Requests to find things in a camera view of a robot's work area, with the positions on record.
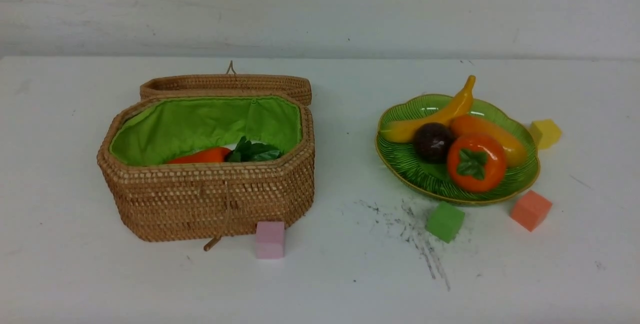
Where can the orange toy carrot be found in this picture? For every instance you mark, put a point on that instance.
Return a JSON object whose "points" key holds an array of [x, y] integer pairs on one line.
{"points": [[244, 151]]}

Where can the yellow toy banana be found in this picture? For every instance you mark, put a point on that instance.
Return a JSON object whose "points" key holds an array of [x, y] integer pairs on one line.
{"points": [[411, 116]]}

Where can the dark purple toy mangosteen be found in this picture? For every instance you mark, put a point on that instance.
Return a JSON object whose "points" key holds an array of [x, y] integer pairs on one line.
{"points": [[432, 141]]}

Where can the yellow-orange toy mango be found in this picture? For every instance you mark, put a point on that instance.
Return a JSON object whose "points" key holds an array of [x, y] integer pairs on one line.
{"points": [[515, 151]]}

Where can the orange toy persimmon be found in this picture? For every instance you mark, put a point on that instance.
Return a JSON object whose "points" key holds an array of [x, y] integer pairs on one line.
{"points": [[476, 162]]}

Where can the green leaf-shaped glass plate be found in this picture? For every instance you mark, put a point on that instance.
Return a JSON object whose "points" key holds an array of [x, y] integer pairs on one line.
{"points": [[432, 179]]}

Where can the pink foam cube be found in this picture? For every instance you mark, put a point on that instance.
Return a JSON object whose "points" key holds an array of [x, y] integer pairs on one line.
{"points": [[270, 240]]}

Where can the woven wicker basket lid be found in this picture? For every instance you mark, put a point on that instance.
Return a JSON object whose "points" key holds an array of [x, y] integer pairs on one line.
{"points": [[295, 87]]}

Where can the green foam cube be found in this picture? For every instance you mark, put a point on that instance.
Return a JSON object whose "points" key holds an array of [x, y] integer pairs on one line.
{"points": [[445, 221]]}

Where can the woven wicker basket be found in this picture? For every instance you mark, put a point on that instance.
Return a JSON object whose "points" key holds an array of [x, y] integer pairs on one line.
{"points": [[162, 202]]}

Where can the orange foam cube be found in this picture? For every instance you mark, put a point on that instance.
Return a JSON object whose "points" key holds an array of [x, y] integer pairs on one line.
{"points": [[530, 210]]}

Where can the yellow foam cube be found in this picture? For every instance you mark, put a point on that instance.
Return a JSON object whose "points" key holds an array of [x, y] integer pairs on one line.
{"points": [[545, 133]]}

